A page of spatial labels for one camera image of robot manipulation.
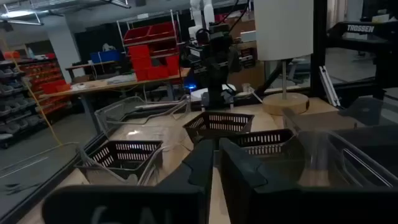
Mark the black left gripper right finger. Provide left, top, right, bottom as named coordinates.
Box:
left=219, top=138, right=398, bottom=224

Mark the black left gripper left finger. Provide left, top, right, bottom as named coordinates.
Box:
left=42, top=139, right=215, bottom=224

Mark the black slotted plastic basket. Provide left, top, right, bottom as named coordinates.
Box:
left=229, top=128, right=304, bottom=162
left=75, top=139, right=164, bottom=181
left=182, top=111, right=255, bottom=144

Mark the clear plastic basket with handle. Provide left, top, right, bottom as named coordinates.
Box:
left=76, top=144, right=165, bottom=187
left=281, top=96, right=398, bottom=189
left=94, top=94, right=192, bottom=138

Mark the shelf rack with red bins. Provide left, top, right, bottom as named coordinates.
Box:
left=18, top=58, right=73, bottom=116

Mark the shelf rack with grey bins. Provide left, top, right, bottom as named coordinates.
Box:
left=0, top=58, right=43, bottom=149

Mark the brown cardboard box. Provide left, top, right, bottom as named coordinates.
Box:
left=226, top=15, right=266, bottom=91

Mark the white flat box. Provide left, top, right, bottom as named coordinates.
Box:
left=189, top=83, right=237, bottom=102

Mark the red storage bin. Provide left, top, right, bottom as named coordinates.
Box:
left=146, top=66, right=170, bottom=80
left=127, top=45, right=151, bottom=60
left=166, top=55, right=181, bottom=77
left=149, top=21, right=178, bottom=40
left=123, top=25, right=153, bottom=44

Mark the white bucket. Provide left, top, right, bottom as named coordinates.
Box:
left=254, top=0, right=314, bottom=116

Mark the silver aluminium extrusion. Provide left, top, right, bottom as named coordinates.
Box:
left=323, top=65, right=341, bottom=108
left=318, top=66, right=336, bottom=108

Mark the blue storage bin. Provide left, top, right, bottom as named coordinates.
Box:
left=90, top=49, right=122, bottom=64

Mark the wooden worktable with grey legs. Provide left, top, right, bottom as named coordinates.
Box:
left=39, top=67, right=191, bottom=133

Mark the dark side table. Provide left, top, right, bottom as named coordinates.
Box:
left=65, top=60, right=121, bottom=82

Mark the white wire rack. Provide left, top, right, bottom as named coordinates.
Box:
left=116, top=9, right=183, bottom=82

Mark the yellow cable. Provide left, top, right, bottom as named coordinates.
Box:
left=11, top=57, right=64, bottom=146

